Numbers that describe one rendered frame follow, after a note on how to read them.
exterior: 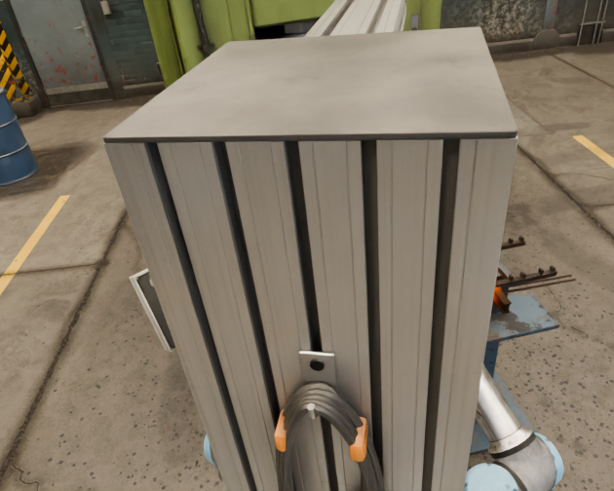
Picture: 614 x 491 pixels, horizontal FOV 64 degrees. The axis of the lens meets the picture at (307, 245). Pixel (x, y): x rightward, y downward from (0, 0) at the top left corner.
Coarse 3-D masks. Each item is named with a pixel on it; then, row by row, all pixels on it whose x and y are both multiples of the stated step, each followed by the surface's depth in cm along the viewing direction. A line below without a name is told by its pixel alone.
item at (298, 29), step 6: (282, 24) 166; (288, 24) 165; (294, 24) 164; (300, 24) 164; (306, 24) 165; (312, 24) 167; (282, 30) 167; (288, 30) 166; (294, 30) 165; (300, 30) 165; (306, 30) 166; (282, 36) 168; (288, 36) 166; (294, 36) 166; (300, 36) 166
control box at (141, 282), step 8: (144, 272) 162; (136, 280) 160; (144, 280) 162; (136, 288) 163; (144, 288) 161; (152, 288) 163; (144, 296) 161; (152, 296) 162; (144, 304) 164; (152, 304) 162; (160, 304) 164; (152, 312) 162; (160, 312) 163; (152, 320) 165; (160, 320) 163; (160, 328) 163; (168, 328) 164; (160, 336) 166; (168, 336) 164; (168, 344) 164
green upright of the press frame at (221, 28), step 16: (176, 0) 148; (192, 0) 149; (208, 0) 150; (224, 0) 151; (240, 0) 152; (176, 16) 150; (192, 16) 151; (208, 16) 152; (224, 16) 153; (240, 16) 154; (192, 32) 153; (208, 32) 154; (224, 32) 156; (240, 32) 157; (192, 48) 156; (192, 64) 158
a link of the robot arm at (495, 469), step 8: (480, 464) 113; (496, 464) 115; (504, 464) 114; (472, 472) 112; (480, 472) 111; (488, 472) 111; (496, 472) 111; (504, 472) 110; (512, 472) 111; (472, 480) 110; (480, 480) 110; (488, 480) 110; (496, 480) 109; (504, 480) 109; (512, 480) 109; (520, 480) 110; (464, 488) 110; (472, 488) 109; (480, 488) 109; (488, 488) 108; (496, 488) 108; (504, 488) 108; (512, 488) 107; (520, 488) 110
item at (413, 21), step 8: (408, 0) 163; (416, 0) 164; (424, 0) 165; (432, 0) 166; (440, 0) 166; (408, 8) 165; (416, 8) 165; (424, 8) 167; (432, 8) 167; (440, 8) 168; (408, 16) 166; (416, 16) 167; (424, 16) 168; (432, 16) 169; (440, 16) 169; (408, 24) 168; (416, 24) 168; (424, 24) 170; (432, 24) 170; (440, 24) 171
